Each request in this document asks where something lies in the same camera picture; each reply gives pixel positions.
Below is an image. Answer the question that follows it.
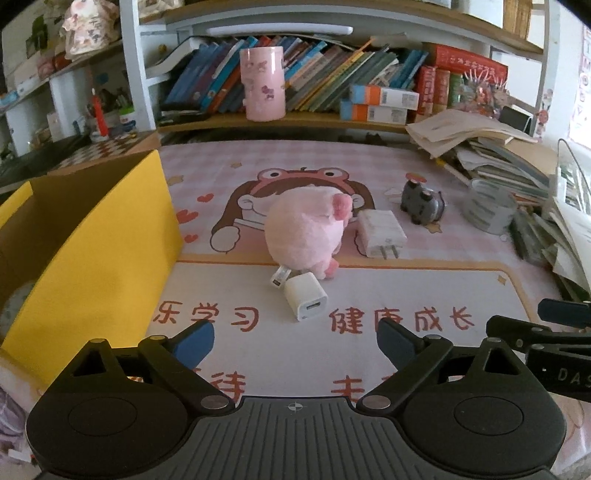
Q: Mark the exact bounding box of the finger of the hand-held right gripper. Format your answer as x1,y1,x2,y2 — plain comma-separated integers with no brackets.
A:
486,315,591,355
538,298,591,326

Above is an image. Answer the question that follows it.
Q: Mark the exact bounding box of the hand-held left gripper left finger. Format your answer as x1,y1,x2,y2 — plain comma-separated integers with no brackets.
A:
69,320,234,412

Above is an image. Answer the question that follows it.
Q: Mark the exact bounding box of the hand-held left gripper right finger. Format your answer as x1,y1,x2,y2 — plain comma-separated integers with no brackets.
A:
356,318,525,411

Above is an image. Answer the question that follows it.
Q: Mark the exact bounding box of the small white cube charger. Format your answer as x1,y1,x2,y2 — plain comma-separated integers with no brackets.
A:
284,272,328,322

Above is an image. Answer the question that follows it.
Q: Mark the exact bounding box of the large white plug charger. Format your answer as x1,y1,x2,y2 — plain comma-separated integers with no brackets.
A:
358,210,408,260

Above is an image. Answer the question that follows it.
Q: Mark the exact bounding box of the yellow cardboard box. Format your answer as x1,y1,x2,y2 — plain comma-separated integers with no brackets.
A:
0,150,182,386

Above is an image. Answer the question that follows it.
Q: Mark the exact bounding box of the grey animal figurine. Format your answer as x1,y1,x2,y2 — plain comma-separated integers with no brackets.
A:
400,179,446,227

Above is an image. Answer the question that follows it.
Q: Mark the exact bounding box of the pink pig plush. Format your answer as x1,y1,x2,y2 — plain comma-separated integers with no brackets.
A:
264,186,354,281

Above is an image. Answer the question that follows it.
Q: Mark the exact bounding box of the pink printed desk mat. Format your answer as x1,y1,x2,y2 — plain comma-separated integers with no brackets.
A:
139,141,591,476

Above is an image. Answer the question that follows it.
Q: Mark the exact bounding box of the clear tape roll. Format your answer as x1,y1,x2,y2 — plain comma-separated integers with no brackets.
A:
462,179,518,236

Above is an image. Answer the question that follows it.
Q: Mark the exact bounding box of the pile of papers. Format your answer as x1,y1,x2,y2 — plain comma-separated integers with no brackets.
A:
406,108,591,301

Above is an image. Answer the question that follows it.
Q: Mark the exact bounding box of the lilac cloth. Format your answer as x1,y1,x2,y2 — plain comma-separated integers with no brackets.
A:
0,383,29,464

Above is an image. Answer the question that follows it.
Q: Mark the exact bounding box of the wooden chessboard box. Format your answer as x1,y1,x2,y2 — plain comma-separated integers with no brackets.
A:
60,134,160,171

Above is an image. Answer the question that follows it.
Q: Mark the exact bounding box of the orange white carton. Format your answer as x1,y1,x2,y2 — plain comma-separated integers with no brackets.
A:
349,84,420,109
340,102,408,124

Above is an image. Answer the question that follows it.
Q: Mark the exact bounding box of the pink cylindrical cup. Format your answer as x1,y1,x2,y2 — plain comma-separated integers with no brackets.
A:
239,46,284,122

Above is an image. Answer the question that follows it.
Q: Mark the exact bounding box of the row of leaning books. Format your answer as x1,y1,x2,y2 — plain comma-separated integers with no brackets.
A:
159,36,509,116

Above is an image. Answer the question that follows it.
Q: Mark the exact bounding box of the white bookshelf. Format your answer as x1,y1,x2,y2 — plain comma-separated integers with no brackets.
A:
0,0,555,158

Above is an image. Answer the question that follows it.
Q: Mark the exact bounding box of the floral bunny doll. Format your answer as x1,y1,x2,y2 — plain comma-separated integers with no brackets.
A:
62,0,121,58

